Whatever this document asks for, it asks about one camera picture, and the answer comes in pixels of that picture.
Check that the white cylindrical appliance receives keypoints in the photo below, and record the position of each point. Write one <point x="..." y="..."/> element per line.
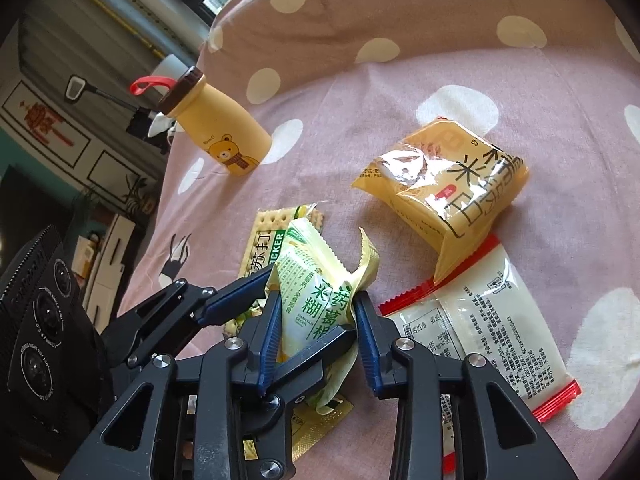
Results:
<point x="167" y="72"/>

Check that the white snack packet red edges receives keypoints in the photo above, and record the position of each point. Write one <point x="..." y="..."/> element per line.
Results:
<point x="490" y="320"/>

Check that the red knot wall hanging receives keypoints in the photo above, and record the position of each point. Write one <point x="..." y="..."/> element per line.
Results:
<point x="42" y="122"/>

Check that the pink polka dot bed sheet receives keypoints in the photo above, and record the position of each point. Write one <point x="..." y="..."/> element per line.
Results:
<point x="550" y="110"/>

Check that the grey curtain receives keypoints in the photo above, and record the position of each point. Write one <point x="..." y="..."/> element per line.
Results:
<point x="100" y="25"/>

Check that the large yellow foil snack packet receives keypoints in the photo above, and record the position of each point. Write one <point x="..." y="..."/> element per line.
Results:
<point x="322" y="420"/>

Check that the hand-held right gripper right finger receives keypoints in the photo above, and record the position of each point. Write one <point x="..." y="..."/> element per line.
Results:
<point x="366" y="350"/>

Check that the yellow and green snack packet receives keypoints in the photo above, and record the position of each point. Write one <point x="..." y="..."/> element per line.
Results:
<point x="310" y="285"/>

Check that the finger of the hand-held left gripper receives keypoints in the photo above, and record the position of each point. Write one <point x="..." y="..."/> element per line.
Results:
<point x="235" y="300"/>
<point x="315" y="365"/>

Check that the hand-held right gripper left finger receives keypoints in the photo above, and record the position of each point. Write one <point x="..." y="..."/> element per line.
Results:
<point x="270" y="345"/>

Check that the soda cracker packet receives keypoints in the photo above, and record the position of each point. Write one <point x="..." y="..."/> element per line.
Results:
<point x="260" y="245"/>

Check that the yellow bear print bottle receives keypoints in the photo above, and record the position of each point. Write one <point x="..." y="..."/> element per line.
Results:
<point x="220" y="130"/>

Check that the yellow bread packet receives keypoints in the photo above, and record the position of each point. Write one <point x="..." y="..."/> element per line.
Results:
<point x="450" y="185"/>

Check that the white cabinet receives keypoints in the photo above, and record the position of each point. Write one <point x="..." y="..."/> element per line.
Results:
<point x="110" y="265"/>

